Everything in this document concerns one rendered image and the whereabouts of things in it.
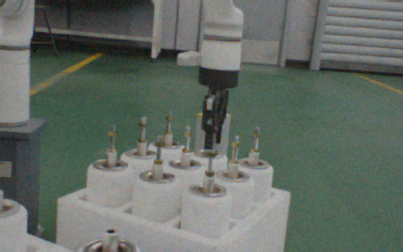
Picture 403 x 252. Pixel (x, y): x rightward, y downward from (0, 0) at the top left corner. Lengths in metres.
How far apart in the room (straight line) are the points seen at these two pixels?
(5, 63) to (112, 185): 0.35
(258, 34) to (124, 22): 1.51
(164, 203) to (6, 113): 0.42
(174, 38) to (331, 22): 1.76
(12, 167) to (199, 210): 0.46
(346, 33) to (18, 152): 5.35
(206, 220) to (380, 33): 5.53
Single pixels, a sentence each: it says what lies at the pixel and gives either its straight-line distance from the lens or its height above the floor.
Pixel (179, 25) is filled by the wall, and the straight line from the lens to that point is 6.15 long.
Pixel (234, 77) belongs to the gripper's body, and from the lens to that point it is 0.98.
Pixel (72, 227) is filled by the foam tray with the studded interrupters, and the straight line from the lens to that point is 1.18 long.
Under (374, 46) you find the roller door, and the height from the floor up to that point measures 0.31.
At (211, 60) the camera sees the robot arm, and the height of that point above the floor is 0.51.
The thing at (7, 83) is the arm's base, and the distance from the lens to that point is 1.25.
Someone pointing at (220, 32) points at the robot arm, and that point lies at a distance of 0.96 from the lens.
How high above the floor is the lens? 0.60
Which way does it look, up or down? 13 degrees down
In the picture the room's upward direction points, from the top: 5 degrees clockwise
